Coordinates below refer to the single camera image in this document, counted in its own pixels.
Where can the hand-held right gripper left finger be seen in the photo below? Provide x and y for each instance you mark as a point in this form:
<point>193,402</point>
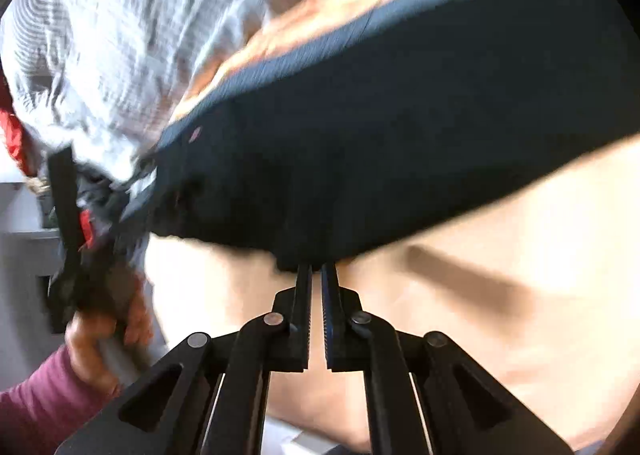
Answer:
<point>303,307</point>

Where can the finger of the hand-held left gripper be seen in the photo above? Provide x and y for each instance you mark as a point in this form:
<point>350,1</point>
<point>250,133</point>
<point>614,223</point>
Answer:
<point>127,197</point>

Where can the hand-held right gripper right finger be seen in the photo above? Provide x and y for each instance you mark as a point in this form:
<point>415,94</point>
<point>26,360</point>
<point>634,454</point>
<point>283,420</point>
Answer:
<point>330,317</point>

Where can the black pants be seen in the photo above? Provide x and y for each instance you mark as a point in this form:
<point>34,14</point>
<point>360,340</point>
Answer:
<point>400,135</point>

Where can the person's left hand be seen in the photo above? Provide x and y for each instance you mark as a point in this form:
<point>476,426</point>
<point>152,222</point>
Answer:
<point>82,350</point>

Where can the red printed pillow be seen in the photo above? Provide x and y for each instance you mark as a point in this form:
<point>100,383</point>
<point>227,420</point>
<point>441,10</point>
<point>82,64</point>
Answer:
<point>12,135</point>

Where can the grey striped duvet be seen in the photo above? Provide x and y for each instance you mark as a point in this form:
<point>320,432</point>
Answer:
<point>125,35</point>

